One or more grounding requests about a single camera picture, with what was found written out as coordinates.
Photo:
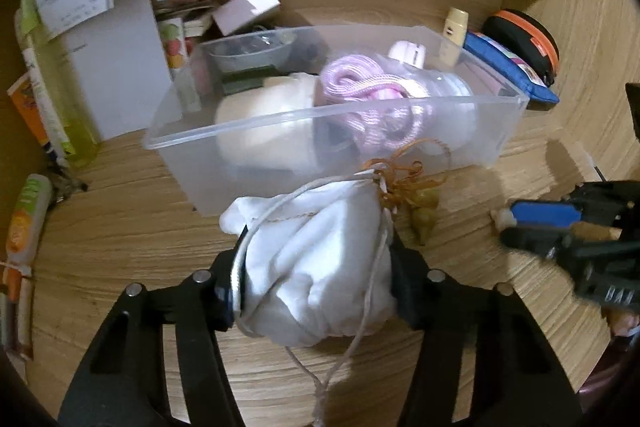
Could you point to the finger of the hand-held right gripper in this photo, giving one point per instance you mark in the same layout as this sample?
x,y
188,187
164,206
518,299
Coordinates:
x,y
542,213
535,241

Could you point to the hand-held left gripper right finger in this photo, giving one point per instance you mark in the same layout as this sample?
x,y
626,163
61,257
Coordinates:
x,y
407,302

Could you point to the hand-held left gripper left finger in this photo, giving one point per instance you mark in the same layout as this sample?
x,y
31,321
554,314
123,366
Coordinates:
x,y
225,302

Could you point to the white translucent jar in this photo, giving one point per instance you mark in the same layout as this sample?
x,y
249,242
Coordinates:
x,y
450,107

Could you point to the clear plastic storage box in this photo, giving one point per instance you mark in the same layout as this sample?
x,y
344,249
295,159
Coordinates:
x,y
200,147

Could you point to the pink white small gadget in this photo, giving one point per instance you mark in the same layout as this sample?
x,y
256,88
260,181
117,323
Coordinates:
x,y
407,53

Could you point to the pink knitted cloth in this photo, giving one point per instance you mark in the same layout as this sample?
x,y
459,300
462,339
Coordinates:
x,y
350,77

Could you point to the wooden desktop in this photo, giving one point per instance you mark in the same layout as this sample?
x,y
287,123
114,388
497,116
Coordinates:
x,y
125,217

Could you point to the person's right hand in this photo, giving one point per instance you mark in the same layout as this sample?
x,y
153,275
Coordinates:
x,y
625,322

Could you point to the blue patchwork pencil case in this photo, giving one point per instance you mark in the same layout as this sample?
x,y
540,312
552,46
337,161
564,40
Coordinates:
x,y
500,62

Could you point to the black orange round case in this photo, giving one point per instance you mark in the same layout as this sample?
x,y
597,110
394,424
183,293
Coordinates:
x,y
525,37

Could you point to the cream squeeze tube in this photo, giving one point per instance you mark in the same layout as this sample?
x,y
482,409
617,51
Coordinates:
x,y
452,42

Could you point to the cream cylindrical container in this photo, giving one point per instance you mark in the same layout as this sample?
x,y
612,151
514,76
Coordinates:
x,y
260,107

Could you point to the dark keyring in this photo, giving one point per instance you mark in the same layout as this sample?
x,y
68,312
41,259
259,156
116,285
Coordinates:
x,y
65,182

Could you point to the green orange tube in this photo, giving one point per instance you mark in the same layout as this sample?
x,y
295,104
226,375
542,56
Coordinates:
x,y
27,222

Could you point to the yellow green bottle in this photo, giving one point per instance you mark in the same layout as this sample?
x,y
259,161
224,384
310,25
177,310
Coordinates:
x,y
65,117

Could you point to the white folded paper sheet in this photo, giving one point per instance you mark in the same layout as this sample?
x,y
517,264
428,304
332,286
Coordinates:
x,y
125,72

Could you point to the fruit print carton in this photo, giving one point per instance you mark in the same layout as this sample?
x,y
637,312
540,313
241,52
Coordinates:
x,y
172,44

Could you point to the orange booklet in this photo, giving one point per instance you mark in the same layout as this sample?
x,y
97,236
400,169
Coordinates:
x,y
27,107

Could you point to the small white cardboard box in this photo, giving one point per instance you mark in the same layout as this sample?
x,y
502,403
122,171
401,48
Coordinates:
x,y
245,7

